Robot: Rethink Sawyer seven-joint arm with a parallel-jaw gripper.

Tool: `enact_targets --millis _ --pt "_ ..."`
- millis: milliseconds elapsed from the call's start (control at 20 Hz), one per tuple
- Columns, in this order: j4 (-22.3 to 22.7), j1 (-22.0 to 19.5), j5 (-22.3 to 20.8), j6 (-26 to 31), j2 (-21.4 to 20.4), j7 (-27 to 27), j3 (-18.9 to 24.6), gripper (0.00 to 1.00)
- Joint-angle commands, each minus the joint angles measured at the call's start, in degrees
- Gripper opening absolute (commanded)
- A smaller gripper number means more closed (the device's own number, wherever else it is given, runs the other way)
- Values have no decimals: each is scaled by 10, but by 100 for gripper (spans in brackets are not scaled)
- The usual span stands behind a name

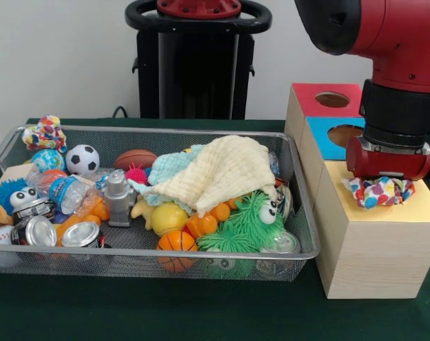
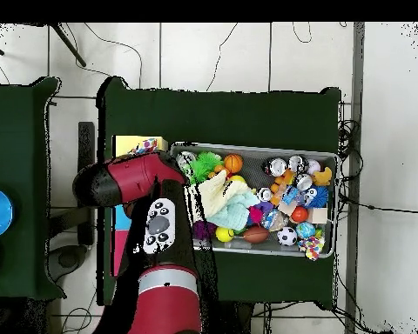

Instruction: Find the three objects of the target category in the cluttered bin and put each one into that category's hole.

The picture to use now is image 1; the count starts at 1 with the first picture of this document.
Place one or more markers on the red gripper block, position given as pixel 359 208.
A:
pixel 385 163

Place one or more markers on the cream yellow cloth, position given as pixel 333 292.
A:
pixel 225 167

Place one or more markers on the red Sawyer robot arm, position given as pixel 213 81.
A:
pixel 396 42

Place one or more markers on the wooden three-hole box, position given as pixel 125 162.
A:
pixel 371 255

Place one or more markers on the silver mesh bin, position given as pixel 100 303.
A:
pixel 58 266

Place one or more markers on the green spiky puffer toy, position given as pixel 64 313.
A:
pixel 243 227

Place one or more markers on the orange plastic toy brick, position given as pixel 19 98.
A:
pixel 204 222

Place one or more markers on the light blue cloth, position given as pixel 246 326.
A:
pixel 168 163

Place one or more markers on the orange toy basketball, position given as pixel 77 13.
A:
pixel 177 243

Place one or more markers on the brown toy football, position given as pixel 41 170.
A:
pixel 136 160

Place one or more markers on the silver toy robot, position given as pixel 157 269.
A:
pixel 119 199

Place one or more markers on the black white soccer ball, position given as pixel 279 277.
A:
pixel 82 159

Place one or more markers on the blue globe ball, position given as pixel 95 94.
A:
pixel 47 160

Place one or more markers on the knotted polka dot cloth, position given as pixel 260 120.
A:
pixel 44 135

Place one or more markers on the large blue spiky puffer toy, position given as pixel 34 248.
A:
pixel 1 188

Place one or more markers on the robot pedestal with red flange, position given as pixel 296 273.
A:
pixel 200 71

